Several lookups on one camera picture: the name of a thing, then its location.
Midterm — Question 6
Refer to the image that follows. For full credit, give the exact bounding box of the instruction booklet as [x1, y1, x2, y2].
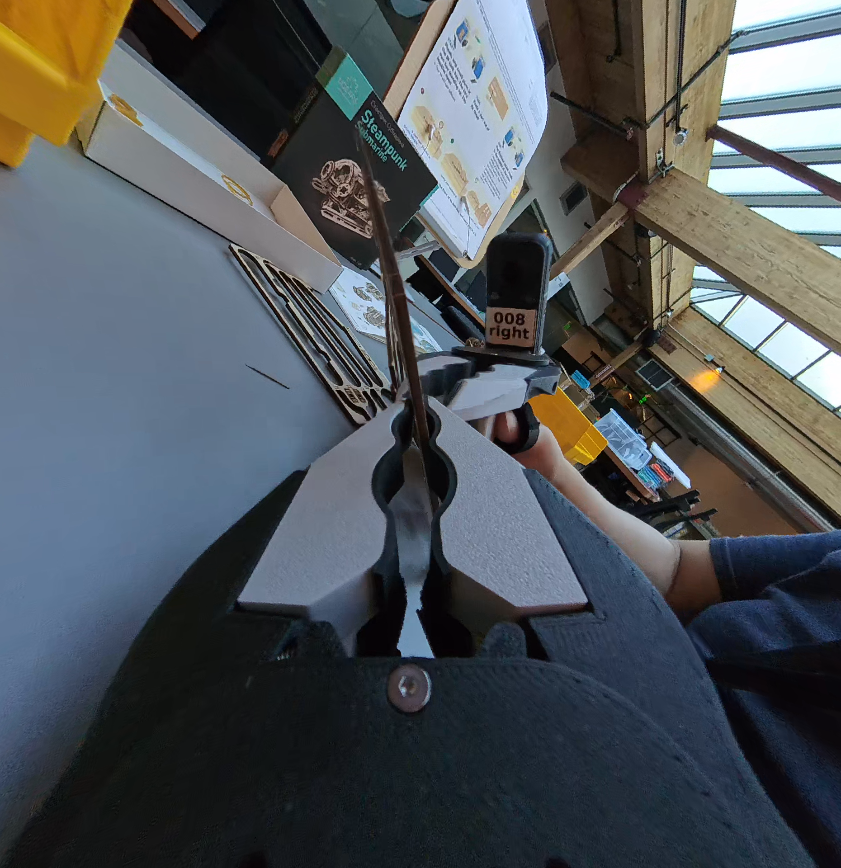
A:
[329, 266, 462, 354]

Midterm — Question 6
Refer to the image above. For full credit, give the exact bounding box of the black model kit box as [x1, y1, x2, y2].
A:
[261, 46, 439, 271]

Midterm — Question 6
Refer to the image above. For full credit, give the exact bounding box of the white cardboard box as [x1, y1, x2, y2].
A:
[76, 80, 345, 294]

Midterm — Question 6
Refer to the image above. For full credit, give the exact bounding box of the wooden sheet with long slots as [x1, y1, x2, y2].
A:
[228, 244, 396, 427]

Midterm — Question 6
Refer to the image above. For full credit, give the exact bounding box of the wooden sheet with round holes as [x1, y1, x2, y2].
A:
[356, 132, 440, 659]

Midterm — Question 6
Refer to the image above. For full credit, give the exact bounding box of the person's navy shirt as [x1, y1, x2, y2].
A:
[685, 529, 841, 868]

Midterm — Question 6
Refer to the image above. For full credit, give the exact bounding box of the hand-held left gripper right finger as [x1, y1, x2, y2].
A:
[426, 399, 591, 632]

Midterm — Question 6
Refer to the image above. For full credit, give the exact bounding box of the instruction sheet on clipboard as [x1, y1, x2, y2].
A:
[383, 0, 552, 270]

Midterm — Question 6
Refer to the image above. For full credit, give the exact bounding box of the person's right forearm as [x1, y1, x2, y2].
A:
[529, 451, 724, 619]

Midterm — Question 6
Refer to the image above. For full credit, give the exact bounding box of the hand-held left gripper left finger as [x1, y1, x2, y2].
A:
[236, 400, 416, 657]

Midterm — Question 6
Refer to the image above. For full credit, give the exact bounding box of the clear plastic container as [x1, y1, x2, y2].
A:
[593, 409, 653, 470]

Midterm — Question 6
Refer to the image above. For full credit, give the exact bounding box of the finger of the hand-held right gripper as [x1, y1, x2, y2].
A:
[446, 369, 533, 423]
[416, 354, 477, 402]

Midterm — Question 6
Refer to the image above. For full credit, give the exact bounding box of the person's right hand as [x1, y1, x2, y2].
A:
[491, 409, 586, 491]

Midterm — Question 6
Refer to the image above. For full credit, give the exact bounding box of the black metal frame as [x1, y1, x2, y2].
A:
[634, 490, 718, 523]

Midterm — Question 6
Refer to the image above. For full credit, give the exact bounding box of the yellow plastic bin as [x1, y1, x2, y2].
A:
[0, 0, 134, 168]
[529, 388, 609, 467]

